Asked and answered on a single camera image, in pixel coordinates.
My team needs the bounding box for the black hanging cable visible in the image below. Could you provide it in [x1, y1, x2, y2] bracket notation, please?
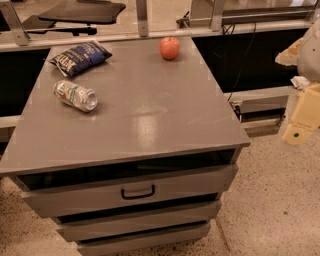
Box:
[226, 22, 258, 102]

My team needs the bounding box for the red apple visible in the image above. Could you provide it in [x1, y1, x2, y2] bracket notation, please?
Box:
[160, 36, 180, 60]

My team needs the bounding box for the silver green 7up can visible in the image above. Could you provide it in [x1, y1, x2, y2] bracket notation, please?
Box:
[53, 80, 98, 112]

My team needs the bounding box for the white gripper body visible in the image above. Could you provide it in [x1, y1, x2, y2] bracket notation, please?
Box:
[297, 19, 320, 82]

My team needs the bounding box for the blue chip bag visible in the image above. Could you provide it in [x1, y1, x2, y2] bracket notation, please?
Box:
[49, 41, 112, 78]

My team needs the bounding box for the grey drawer cabinet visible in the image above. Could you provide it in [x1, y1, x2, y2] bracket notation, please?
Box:
[1, 38, 249, 256]

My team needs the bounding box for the black drawer handle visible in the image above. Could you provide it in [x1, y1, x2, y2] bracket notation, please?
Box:
[121, 185, 155, 200]

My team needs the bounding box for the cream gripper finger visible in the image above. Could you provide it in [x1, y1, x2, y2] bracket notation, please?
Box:
[282, 83, 320, 146]
[275, 38, 303, 66]

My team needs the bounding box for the white cloth packet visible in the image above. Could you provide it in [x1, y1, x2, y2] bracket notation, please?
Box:
[291, 76, 310, 90]

